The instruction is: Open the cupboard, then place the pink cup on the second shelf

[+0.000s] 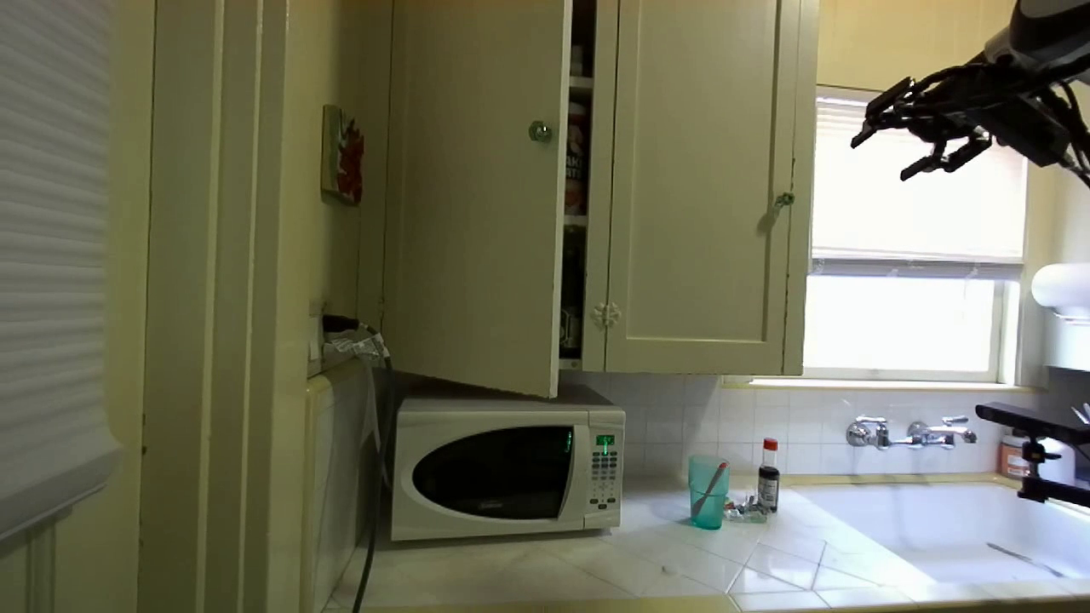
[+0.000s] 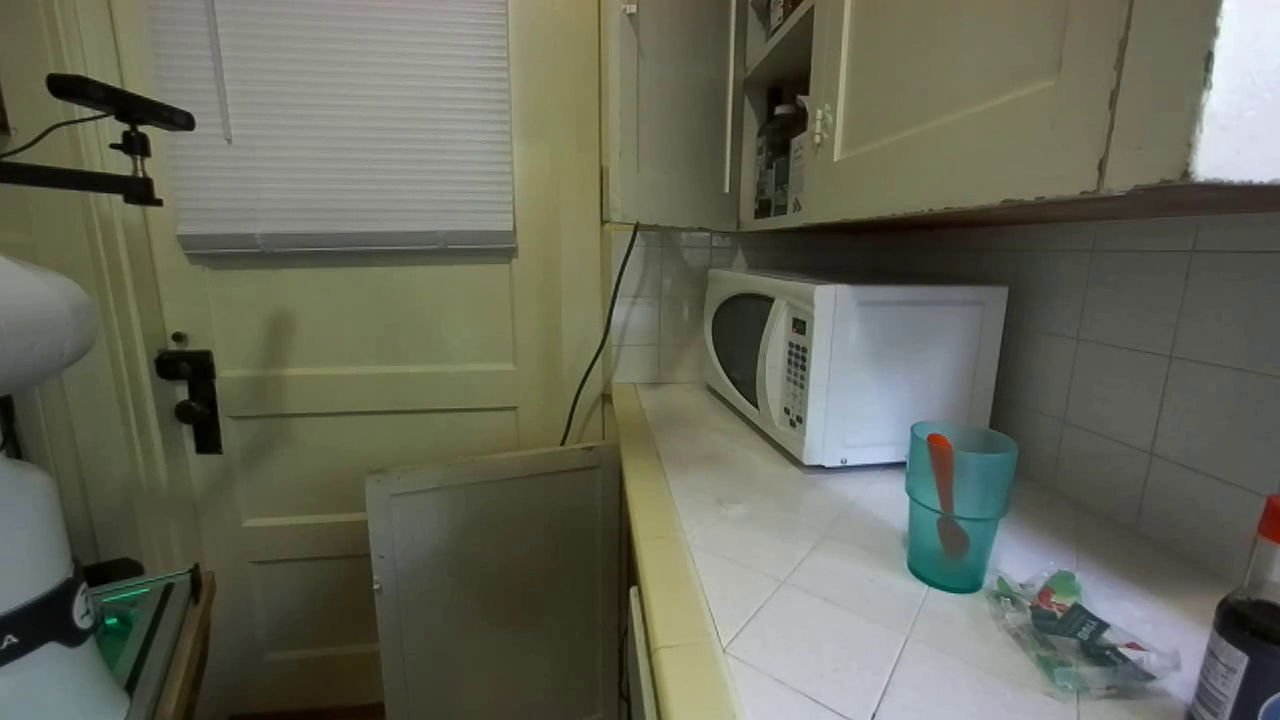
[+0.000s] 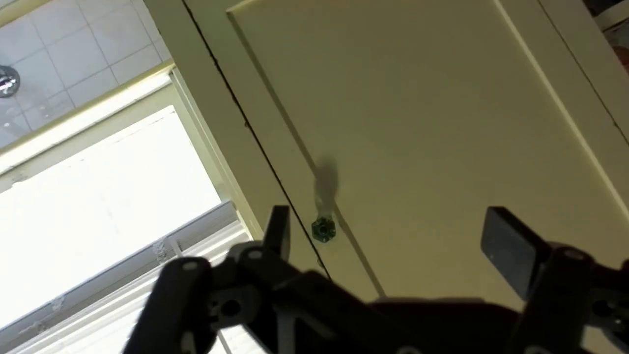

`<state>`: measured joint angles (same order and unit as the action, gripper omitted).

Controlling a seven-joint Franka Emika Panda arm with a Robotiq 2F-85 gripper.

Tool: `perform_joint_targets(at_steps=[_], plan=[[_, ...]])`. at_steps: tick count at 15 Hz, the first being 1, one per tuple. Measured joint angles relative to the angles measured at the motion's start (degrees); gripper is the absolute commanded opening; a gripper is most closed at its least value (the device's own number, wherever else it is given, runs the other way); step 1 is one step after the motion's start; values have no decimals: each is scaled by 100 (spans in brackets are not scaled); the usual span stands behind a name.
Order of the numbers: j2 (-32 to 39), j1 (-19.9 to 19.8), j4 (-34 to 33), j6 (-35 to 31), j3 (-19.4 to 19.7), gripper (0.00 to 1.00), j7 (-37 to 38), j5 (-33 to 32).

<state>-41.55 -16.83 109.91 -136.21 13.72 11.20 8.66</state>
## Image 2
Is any grey robot base cart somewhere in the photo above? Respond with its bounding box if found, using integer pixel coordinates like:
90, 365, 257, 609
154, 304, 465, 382
75, 557, 220, 720

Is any teal plastic cup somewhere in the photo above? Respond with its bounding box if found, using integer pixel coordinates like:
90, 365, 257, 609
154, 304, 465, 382
903, 419, 1023, 598

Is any white microwave oven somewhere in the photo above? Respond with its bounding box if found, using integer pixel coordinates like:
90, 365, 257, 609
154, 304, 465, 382
699, 268, 1011, 473

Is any cream panel door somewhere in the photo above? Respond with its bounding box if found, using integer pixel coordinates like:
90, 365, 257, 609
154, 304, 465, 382
113, 0, 603, 716

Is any orange plastic spoon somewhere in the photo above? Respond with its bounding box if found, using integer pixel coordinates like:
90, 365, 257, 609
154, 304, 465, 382
924, 430, 971, 566

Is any white door blind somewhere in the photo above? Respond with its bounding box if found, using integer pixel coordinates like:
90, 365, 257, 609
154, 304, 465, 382
143, 0, 515, 261

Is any crumpled green plastic wrapper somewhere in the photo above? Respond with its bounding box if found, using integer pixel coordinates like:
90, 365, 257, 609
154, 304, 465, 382
984, 567, 1183, 705

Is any bright window with blind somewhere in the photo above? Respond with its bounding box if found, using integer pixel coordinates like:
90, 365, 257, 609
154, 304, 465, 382
1186, 0, 1280, 189

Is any dark sauce bottle red cap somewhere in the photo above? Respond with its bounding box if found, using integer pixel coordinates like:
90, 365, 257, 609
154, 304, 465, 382
1183, 494, 1280, 720

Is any black power cable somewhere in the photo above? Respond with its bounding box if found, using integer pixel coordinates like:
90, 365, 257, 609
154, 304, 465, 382
554, 222, 642, 454

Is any black camera on mount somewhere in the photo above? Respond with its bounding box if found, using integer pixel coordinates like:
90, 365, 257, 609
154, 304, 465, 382
0, 74, 200, 212

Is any cream wall cupboard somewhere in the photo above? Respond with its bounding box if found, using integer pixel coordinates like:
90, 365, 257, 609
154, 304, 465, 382
725, 0, 1223, 238

